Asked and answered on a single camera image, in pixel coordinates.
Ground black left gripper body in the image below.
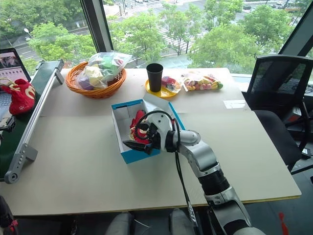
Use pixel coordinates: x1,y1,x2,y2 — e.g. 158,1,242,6
0,117,17,133

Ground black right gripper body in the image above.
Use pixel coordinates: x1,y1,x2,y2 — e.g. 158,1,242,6
144,122,168,156

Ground blue and white shoebox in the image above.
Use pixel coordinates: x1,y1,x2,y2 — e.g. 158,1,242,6
111,94,186,165

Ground red cloth bag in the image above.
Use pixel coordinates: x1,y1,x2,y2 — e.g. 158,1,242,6
0,77,37,117

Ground yellow plate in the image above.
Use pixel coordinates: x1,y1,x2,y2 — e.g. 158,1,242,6
144,78,181,99

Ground black plastic cup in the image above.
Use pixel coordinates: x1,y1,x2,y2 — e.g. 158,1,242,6
146,63,164,93

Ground small clear bag, red items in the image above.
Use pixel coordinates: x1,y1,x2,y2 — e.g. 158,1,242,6
161,75,183,94

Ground open laptop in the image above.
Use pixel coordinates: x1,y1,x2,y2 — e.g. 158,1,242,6
0,47,32,118

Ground orange woven basket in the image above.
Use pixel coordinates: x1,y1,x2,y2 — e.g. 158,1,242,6
65,61,127,99

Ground clear bag of colourful toys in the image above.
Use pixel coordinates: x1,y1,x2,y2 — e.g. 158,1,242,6
75,50,134,91

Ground clear bag of colourful sweets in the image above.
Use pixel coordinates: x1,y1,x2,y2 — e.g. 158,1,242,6
180,71,224,93

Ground grey rounded shape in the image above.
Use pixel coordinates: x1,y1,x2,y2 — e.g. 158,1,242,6
168,209,194,235
104,212,134,235

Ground clear tape patch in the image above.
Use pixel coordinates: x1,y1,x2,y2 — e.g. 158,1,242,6
223,99,248,109

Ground black window mullion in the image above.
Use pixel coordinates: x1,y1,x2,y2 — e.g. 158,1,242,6
79,0,114,53
278,0,313,57

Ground black mesh office chair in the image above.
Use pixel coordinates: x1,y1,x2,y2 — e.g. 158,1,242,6
241,54,313,175

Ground red object on floor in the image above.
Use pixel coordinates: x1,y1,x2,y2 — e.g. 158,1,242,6
278,211,287,235

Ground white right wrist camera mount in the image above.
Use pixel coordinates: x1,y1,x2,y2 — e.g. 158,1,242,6
146,112,174,138

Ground green conveyor belt, aluminium frame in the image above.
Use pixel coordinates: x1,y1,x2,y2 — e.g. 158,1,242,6
0,59,65,185

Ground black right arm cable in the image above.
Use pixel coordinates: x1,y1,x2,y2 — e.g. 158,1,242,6
134,110,200,235

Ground dark shape with red strap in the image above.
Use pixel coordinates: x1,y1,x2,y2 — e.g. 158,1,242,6
0,195,20,235

